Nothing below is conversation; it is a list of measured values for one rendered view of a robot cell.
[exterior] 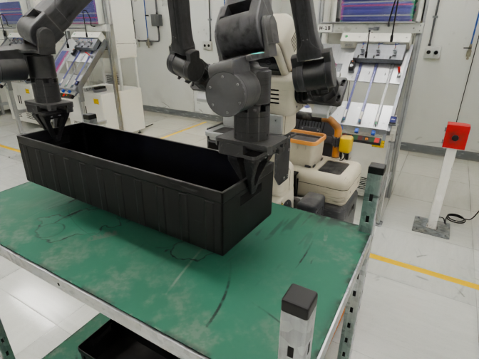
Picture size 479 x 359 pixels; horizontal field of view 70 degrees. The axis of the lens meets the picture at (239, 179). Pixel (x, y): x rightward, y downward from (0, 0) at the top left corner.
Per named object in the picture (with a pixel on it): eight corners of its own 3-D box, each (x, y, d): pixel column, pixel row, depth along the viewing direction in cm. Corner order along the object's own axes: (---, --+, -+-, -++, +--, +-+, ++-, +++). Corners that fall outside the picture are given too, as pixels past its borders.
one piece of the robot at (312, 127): (271, 159, 174) (281, 115, 173) (339, 174, 157) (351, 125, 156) (261, 156, 164) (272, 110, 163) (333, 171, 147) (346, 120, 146)
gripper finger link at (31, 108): (49, 146, 83) (41, 107, 79) (33, 141, 86) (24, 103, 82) (75, 139, 88) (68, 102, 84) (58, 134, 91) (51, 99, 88)
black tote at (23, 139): (271, 214, 69) (274, 161, 64) (222, 256, 55) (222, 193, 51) (89, 160, 96) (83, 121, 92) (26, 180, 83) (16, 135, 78)
